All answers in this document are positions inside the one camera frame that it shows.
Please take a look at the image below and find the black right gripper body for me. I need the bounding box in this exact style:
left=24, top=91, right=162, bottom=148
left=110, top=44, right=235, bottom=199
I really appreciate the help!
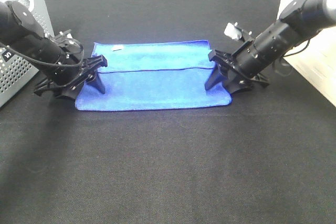
left=214, top=52, right=269, bottom=94

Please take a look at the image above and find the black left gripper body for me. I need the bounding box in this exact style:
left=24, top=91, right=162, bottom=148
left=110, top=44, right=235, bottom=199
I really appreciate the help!
left=34, top=59, right=98, bottom=99

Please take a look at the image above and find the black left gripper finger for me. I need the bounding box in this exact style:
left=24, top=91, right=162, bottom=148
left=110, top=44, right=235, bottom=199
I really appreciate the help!
left=88, top=55, right=108, bottom=68
left=86, top=72, right=106, bottom=94

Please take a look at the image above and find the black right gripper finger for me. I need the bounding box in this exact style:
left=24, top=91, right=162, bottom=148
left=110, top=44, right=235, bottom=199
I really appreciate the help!
left=204, top=63, right=226, bottom=91
left=208, top=49, right=223, bottom=63

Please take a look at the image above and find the blue microfiber towel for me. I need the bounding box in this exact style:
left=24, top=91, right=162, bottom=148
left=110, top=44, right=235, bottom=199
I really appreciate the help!
left=75, top=40, right=232, bottom=111

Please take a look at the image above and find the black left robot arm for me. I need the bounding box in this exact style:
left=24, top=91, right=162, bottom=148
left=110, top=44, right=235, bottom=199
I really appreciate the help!
left=1, top=1, right=108, bottom=99

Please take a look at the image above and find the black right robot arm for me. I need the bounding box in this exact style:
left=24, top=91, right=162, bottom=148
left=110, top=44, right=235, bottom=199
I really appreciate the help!
left=204, top=0, right=335, bottom=94

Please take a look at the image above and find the grey perforated plastic basket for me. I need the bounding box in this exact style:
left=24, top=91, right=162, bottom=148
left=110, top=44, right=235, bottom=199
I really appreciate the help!
left=1, top=0, right=54, bottom=106

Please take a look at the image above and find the white plastic storage box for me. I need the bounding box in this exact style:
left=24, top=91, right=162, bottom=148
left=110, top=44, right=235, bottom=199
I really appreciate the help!
left=278, top=0, right=335, bottom=105

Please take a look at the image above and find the black tablecloth mat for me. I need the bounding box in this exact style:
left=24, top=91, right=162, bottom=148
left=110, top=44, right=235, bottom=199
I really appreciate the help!
left=1, top=0, right=335, bottom=223

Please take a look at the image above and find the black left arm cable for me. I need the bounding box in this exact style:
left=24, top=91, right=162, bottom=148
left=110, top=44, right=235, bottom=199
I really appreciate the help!
left=0, top=39, right=85, bottom=68

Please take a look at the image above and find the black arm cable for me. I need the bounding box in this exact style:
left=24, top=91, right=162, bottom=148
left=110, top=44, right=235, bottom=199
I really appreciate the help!
left=0, top=39, right=85, bottom=68
left=272, top=0, right=334, bottom=77

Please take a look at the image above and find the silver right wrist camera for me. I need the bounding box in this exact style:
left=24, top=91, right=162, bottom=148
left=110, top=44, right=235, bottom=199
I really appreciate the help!
left=223, top=22, right=254, bottom=42

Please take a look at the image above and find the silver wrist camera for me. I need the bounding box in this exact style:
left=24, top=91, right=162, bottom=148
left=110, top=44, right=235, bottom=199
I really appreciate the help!
left=223, top=22, right=254, bottom=42
left=54, top=29, right=77, bottom=48

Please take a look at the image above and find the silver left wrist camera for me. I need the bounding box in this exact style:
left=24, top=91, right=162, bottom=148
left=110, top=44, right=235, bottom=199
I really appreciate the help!
left=54, top=29, right=77, bottom=48

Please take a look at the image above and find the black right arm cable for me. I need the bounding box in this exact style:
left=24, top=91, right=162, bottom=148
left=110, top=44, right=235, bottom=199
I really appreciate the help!
left=272, top=0, right=334, bottom=77

